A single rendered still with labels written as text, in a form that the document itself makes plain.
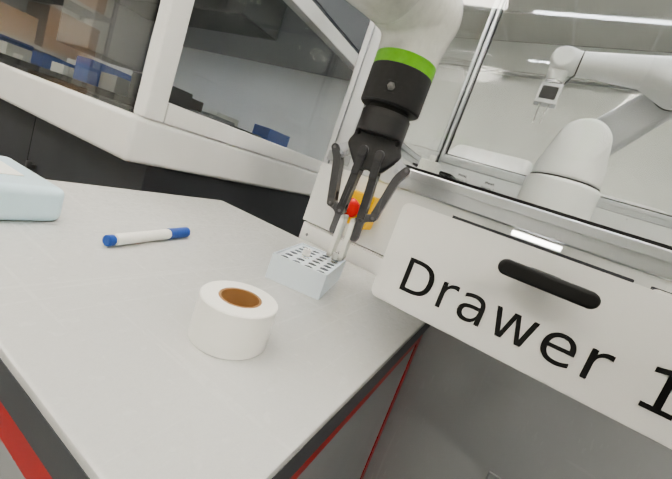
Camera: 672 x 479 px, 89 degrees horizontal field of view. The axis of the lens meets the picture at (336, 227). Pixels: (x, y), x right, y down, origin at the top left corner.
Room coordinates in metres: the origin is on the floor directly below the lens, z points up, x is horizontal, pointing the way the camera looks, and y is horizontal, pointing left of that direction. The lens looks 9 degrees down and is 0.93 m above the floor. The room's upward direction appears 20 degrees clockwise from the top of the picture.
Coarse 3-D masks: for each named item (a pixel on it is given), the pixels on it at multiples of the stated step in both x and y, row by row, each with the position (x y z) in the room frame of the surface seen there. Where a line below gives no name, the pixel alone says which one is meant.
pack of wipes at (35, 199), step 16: (0, 160) 0.42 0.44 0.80; (0, 176) 0.37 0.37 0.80; (16, 176) 0.38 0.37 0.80; (32, 176) 0.41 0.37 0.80; (0, 192) 0.35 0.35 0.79; (16, 192) 0.36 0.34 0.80; (32, 192) 0.37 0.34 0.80; (48, 192) 0.38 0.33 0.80; (0, 208) 0.35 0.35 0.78; (16, 208) 0.36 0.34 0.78; (32, 208) 0.37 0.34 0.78; (48, 208) 0.39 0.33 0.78
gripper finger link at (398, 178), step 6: (408, 168) 0.51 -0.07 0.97; (396, 174) 0.52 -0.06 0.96; (402, 174) 0.52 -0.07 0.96; (408, 174) 0.52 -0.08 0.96; (396, 180) 0.52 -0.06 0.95; (402, 180) 0.53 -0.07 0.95; (390, 186) 0.52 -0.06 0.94; (396, 186) 0.52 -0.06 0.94; (384, 192) 0.52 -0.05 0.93; (390, 192) 0.52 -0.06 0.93; (384, 198) 0.52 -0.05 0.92; (390, 198) 0.54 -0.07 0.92; (378, 204) 0.52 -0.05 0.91; (384, 204) 0.52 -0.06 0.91; (378, 210) 0.52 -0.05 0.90; (372, 216) 0.52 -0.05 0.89; (378, 216) 0.52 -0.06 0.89
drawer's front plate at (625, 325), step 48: (432, 240) 0.35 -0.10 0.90; (480, 240) 0.33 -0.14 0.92; (384, 288) 0.36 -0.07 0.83; (432, 288) 0.34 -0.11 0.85; (480, 288) 0.32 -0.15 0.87; (528, 288) 0.31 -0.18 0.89; (624, 288) 0.28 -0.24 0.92; (480, 336) 0.32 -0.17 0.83; (576, 336) 0.29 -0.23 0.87; (624, 336) 0.27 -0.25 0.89; (576, 384) 0.28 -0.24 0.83; (624, 384) 0.27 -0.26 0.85
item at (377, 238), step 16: (320, 176) 0.81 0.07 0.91; (320, 192) 0.80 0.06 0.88; (400, 192) 0.72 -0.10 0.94; (320, 208) 0.80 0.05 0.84; (400, 208) 0.72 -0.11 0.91; (432, 208) 0.69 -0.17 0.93; (448, 208) 0.68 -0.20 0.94; (320, 224) 0.79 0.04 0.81; (384, 224) 0.73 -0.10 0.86; (480, 224) 0.65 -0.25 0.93; (496, 224) 0.64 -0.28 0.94; (368, 240) 0.74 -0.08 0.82; (384, 240) 0.72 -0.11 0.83; (544, 240) 0.60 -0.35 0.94; (560, 256) 0.59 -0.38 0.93; (576, 256) 0.58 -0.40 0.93; (592, 256) 0.57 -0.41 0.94; (608, 272) 0.56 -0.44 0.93; (624, 272) 0.55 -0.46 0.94; (640, 272) 0.54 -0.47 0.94; (656, 288) 0.53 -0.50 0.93
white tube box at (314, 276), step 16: (272, 256) 0.46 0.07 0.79; (288, 256) 0.48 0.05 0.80; (320, 256) 0.55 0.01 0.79; (272, 272) 0.46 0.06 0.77; (288, 272) 0.46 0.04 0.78; (304, 272) 0.45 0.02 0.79; (320, 272) 0.45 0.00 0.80; (336, 272) 0.51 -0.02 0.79; (304, 288) 0.45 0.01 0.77; (320, 288) 0.45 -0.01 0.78
